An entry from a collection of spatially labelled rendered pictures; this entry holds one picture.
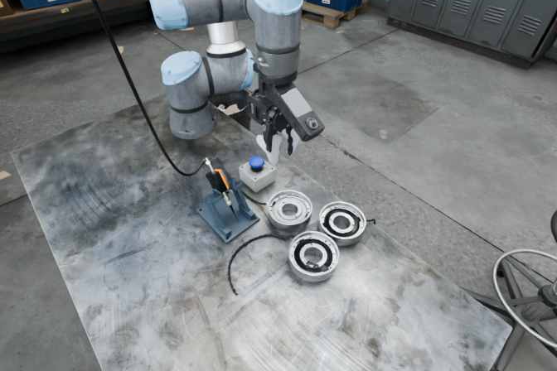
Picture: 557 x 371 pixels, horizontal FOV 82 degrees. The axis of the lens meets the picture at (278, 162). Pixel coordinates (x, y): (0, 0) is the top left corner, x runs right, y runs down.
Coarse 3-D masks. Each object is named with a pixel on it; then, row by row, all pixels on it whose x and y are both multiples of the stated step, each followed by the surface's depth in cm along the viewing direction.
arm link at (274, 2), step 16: (256, 0) 48; (272, 0) 47; (288, 0) 47; (256, 16) 50; (272, 16) 48; (288, 16) 49; (256, 32) 52; (272, 32) 50; (288, 32) 50; (272, 48) 52; (288, 48) 52
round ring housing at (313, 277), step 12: (324, 240) 71; (288, 252) 67; (300, 252) 68; (312, 252) 71; (324, 252) 68; (336, 252) 68; (336, 264) 65; (300, 276) 65; (312, 276) 64; (324, 276) 64
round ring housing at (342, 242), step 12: (336, 204) 77; (348, 204) 77; (324, 216) 75; (336, 216) 75; (348, 216) 75; (360, 216) 75; (324, 228) 72; (336, 228) 73; (348, 228) 73; (360, 228) 73; (336, 240) 71; (348, 240) 70
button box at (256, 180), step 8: (240, 168) 85; (248, 168) 85; (264, 168) 85; (272, 168) 85; (240, 176) 87; (248, 176) 83; (256, 176) 83; (264, 176) 83; (272, 176) 86; (248, 184) 86; (256, 184) 82; (264, 184) 85; (256, 192) 84
